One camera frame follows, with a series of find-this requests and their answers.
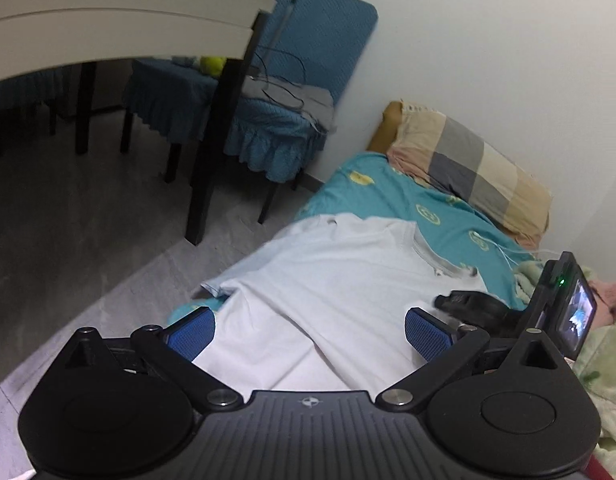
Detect white t-shirt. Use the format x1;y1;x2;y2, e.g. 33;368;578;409
190;212;494;397

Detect grey cloth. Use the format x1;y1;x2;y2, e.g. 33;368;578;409
243;76;339;134

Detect teal printed bed sheet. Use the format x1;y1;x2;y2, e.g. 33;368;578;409
165;152;545;332

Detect white table with black legs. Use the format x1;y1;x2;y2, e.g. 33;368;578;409
0;0;296;247

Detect plaid pillow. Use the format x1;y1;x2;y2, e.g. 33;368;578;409
388;102;554;250

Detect blue covered chair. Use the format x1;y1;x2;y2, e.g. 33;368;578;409
223;0;379;226
120;56;226;184
0;67;66;158

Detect pale green fluffy blanket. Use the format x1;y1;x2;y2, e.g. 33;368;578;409
513;259;616;480

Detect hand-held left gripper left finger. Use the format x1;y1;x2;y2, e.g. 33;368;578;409
62;307;245;412

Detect white earphone cable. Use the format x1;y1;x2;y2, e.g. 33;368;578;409
470;230;556;281

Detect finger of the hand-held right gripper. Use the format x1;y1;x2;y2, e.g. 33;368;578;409
434;289;525;337

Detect black cable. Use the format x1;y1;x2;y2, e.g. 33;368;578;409
247;44;309;112

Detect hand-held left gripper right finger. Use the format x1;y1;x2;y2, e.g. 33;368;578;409
375;306;575;413

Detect brown pillow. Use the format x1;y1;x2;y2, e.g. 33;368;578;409
366;101;405;154

